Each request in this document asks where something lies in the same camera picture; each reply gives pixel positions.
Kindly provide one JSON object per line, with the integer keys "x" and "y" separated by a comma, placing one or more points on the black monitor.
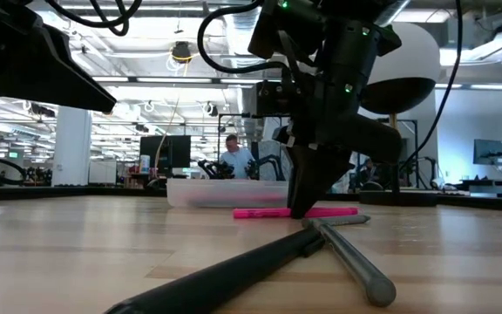
{"x": 172, "y": 150}

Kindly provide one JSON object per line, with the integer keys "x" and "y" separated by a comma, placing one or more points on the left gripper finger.
{"x": 59, "y": 78}

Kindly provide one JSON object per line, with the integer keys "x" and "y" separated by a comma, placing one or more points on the white cylindrical container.
{"x": 144, "y": 165}

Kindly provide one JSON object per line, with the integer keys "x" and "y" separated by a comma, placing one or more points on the clear box with orange lid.
{"x": 216, "y": 192}

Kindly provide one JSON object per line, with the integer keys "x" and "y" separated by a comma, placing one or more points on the white globe lamp black base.
{"x": 412, "y": 56}

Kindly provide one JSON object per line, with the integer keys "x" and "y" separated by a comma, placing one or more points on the pink highlighter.
{"x": 259, "y": 213}

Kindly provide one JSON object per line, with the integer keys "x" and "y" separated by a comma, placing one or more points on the black clip pen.
{"x": 216, "y": 279}

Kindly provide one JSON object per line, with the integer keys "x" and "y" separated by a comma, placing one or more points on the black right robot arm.
{"x": 303, "y": 17}

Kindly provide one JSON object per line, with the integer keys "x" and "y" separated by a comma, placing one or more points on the black frame stand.
{"x": 233, "y": 115}

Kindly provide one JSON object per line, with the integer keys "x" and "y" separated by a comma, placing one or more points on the grey ballpoint pen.
{"x": 355, "y": 266}

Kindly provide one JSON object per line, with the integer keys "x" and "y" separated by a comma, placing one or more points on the person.
{"x": 238, "y": 161}

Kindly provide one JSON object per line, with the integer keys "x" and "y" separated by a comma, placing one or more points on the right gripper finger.
{"x": 299, "y": 174}
{"x": 327, "y": 174}

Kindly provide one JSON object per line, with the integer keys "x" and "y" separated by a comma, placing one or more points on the wall mounted monitor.
{"x": 490, "y": 152}

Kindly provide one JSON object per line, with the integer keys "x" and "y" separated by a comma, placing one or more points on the black background robot arm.
{"x": 216, "y": 169}
{"x": 273, "y": 161}

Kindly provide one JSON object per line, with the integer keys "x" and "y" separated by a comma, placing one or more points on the white pillar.
{"x": 71, "y": 144}

